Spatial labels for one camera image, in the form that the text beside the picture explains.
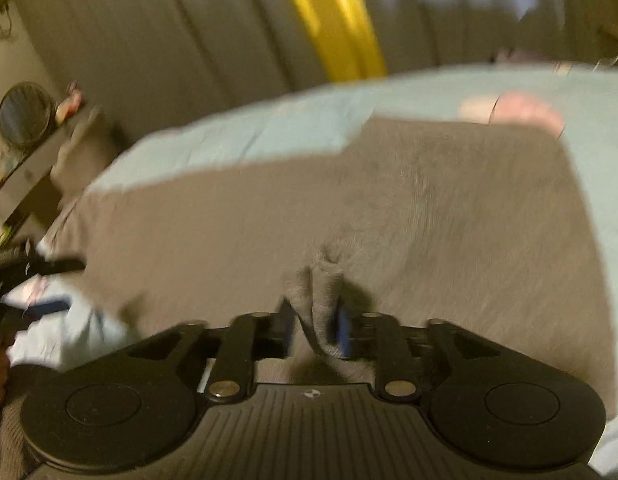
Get small pink toy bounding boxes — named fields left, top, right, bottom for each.
left=55, top=81, right=84, bottom=122

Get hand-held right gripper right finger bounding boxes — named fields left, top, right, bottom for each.
left=335, top=306, right=492, bottom=403

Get yellow curtain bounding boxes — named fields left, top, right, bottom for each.
left=274, top=0, right=388, bottom=82

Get grey pants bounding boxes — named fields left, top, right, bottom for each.
left=0, top=115, right=618, bottom=480

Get round dark fan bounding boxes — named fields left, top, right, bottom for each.
left=0, top=81, right=56, bottom=149

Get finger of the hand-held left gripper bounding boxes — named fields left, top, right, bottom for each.
left=36, top=257, right=86, bottom=277

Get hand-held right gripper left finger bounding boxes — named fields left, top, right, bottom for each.
left=126, top=299, right=297, bottom=406

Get dark desk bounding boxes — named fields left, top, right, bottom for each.
left=0, top=107, right=107, bottom=228

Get grey curtain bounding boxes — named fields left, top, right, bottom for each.
left=354, top=0, right=618, bottom=68
left=9, top=0, right=334, bottom=136

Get light blue printed bed sheet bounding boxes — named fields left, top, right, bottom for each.
left=4, top=62, right=618, bottom=476

